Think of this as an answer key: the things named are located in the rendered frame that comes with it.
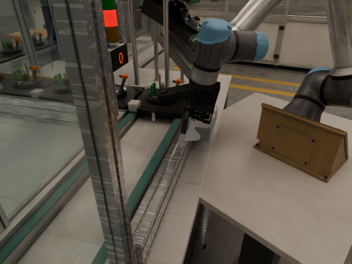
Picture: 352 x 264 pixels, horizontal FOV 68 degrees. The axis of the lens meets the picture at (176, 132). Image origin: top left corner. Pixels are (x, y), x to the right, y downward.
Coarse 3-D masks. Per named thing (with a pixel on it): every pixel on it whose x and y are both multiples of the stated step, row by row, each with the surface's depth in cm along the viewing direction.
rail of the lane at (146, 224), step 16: (176, 144) 90; (192, 144) 106; (176, 160) 82; (160, 176) 75; (176, 176) 83; (160, 192) 70; (144, 208) 65; (160, 208) 69; (144, 224) 61; (160, 224) 71; (144, 240) 58; (144, 256) 60
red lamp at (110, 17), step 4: (104, 12) 85; (108, 12) 85; (112, 12) 85; (104, 16) 85; (108, 16) 85; (112, 16) 86; (116, 16) 87; (104, 20) 86; (108, 20) 86; (112, 20) 86; (116, 20) 88; (108, 24) 86; (112, 24) 87; (116, 24) 88
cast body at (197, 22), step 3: (192, 18) 134; (195, 18) 134; (198, 18) 134; (192, 21) 135; (195, 21) 134; (198, 21) 134; (189, 24) 136; (192, 24) 136; (195, 24) 135; (198, 24) 136; (192, 27) 136; (195, 27) 136; (198, 27) 137
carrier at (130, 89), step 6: (120, 90) 122; (126, 90) 125; (132, 90) 129; (138, 90) 129; (120, 96) 121; (126, 96) 122; (132, 96) 122; (138, 96) 126; (120, 102) 117; (126, 102) 117; (120, 108) 114; (126, 108) 115
